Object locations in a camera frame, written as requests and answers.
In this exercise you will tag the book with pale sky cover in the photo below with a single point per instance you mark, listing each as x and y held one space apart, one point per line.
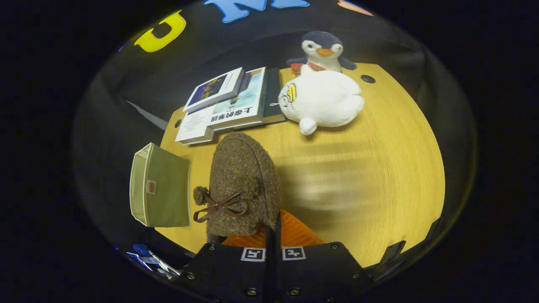
244 105

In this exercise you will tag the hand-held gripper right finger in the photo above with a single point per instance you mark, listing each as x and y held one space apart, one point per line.
320 265

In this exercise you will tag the brown fuzzy shoe with bow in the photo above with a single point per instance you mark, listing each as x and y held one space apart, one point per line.
242 168

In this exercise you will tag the white seal plush toy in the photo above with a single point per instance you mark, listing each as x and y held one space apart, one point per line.
324 101

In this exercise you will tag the green fabric storage box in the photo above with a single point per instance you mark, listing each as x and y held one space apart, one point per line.
168 189

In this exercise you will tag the book with dark picture cover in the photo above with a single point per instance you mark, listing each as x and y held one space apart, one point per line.
214 89

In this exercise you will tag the penguin plush toy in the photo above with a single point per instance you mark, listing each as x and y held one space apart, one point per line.
322 46

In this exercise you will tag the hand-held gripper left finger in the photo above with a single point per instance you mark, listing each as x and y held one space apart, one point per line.
227 265

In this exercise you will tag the blue and white plastic object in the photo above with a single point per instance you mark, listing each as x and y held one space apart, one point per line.
147 259

